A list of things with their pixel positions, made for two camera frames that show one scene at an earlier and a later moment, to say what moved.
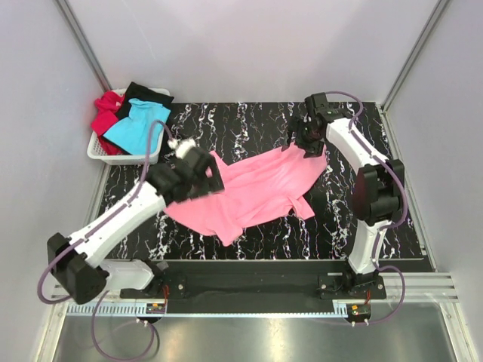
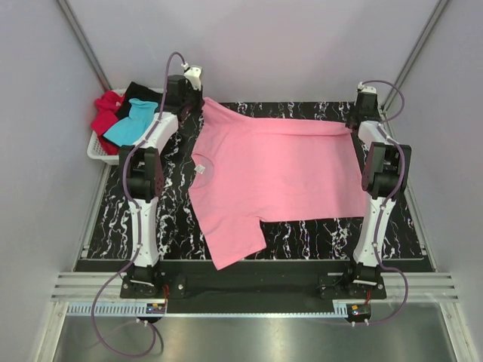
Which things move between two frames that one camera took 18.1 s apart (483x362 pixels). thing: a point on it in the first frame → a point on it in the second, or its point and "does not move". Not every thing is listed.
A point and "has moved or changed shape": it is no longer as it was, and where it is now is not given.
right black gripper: [296, 127] → [348, 121]
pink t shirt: [257, 189] has moved or changed shape
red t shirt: [105, 117] does not move
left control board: [155, 308] does not move
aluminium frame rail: [429, 287] does not move
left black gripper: [213, 183] → [198, 94]
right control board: [360, 310] does not move
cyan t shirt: [131, 135] does not move
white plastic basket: [95, 152] does not move
